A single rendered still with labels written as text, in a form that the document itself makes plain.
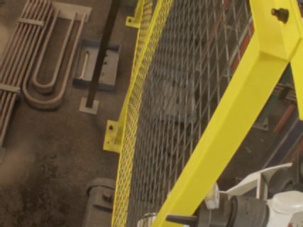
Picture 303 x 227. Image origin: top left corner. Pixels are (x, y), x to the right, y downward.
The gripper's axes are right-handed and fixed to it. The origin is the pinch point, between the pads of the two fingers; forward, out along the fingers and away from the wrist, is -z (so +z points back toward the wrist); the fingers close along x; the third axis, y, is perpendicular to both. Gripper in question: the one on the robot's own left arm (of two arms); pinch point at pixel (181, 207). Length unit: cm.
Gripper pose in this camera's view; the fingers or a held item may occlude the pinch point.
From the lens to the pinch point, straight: 102.1
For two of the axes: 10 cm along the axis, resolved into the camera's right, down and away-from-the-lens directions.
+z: 9.7, 2.1, 1.4
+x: 0.8, -7.6, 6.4
